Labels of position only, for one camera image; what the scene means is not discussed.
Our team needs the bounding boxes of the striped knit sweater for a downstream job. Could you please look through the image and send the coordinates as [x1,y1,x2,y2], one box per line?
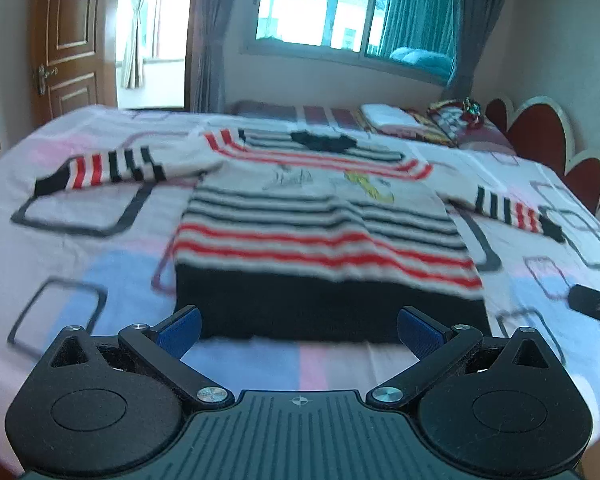
[34,128,565,344]

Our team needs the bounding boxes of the patterned white bed sheet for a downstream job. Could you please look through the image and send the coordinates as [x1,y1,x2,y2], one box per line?
[0,106,600,470]

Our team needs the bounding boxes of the red white headboard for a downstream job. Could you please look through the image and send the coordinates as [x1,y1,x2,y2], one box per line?
[486,96,600,219]

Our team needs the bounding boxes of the checked red pillow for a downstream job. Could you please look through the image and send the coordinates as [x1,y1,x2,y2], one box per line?
[427,98,515,155]

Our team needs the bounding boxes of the folded red yellow blanket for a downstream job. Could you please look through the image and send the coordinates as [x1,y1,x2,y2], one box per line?
[368,108,457,148]

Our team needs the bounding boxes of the folded white cloth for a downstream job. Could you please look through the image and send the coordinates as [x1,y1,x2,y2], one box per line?
[361,103,420,129]

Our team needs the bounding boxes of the striped purple mattress cover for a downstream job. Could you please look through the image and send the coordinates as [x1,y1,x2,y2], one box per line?
[230,100,372,132]

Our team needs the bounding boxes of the grey right curtain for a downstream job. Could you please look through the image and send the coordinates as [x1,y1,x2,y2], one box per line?
[445,0,504,99]

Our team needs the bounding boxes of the grey curtain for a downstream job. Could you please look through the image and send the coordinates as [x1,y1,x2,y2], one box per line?
[188,0,234,114]
[445,0,504,99]

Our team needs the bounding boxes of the brown wooden door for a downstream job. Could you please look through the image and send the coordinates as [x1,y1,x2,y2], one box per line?
[30,0,117,126]

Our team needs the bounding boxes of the grey left curtain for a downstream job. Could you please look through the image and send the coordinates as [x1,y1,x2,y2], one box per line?
[188,0,234,114]

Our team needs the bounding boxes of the metal door handle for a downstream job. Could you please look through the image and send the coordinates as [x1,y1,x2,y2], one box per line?
[33,64,58,96]

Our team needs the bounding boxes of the window with teal frame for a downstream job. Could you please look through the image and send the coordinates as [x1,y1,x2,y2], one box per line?
[245,0,457,82]

